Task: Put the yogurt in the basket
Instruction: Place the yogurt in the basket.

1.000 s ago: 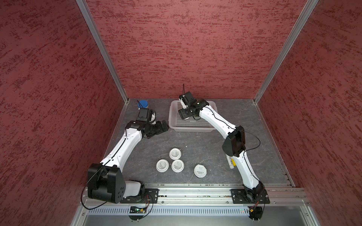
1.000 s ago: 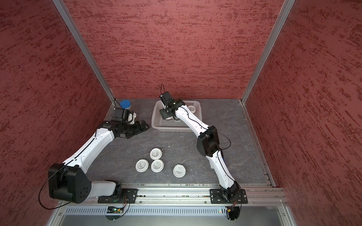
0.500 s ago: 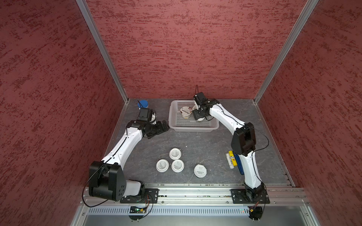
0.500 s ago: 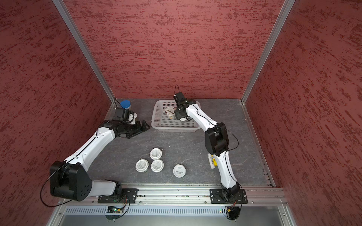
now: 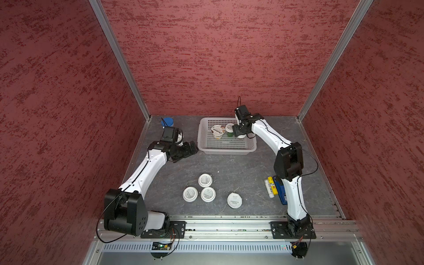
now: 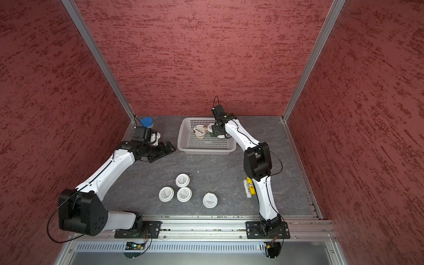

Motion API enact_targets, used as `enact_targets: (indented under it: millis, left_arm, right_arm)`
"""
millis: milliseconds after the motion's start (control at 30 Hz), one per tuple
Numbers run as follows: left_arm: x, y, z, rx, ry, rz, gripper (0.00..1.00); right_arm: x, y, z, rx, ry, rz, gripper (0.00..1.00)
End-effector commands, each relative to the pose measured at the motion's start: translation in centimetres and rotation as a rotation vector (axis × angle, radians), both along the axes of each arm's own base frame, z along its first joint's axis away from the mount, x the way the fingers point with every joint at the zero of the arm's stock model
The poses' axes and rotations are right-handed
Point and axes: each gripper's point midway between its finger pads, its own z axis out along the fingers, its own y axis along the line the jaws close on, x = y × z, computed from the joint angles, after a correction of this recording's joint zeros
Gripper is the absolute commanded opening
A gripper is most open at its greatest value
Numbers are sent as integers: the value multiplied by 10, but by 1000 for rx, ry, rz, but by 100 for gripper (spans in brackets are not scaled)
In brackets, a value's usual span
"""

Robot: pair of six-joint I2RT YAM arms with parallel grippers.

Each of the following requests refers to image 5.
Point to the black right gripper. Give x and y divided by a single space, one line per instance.
237 131

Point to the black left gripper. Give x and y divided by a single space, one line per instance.
187 152

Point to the brown chocolate yogurt cup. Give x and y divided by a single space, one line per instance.
218 131

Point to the white yogurt cup front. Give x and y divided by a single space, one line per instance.
234 200

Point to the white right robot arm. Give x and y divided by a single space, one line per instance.
288 166

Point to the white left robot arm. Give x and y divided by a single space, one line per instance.
125 210

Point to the white perforated plastic basket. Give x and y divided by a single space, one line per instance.
210 145

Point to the yellow glue stick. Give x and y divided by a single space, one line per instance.
272 186

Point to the white glue stick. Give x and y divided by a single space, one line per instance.
269 189

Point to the left green circuit board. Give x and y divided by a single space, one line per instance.
158 246

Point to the right black connector board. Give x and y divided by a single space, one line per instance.
299 250

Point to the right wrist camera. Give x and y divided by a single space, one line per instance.
242 114

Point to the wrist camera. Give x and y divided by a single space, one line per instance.
242 114
172 135

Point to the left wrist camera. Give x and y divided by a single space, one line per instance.
172 135

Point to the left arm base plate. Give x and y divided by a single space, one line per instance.
172 230

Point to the aluminium front rail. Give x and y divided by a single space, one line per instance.
257 228

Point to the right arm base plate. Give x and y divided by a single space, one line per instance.
278 232

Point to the left aluminium corner post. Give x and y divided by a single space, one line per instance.
105 25

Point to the aluminium corner post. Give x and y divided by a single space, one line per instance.
349 31
105 25

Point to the right aluminium corner post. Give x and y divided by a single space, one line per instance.
349 31

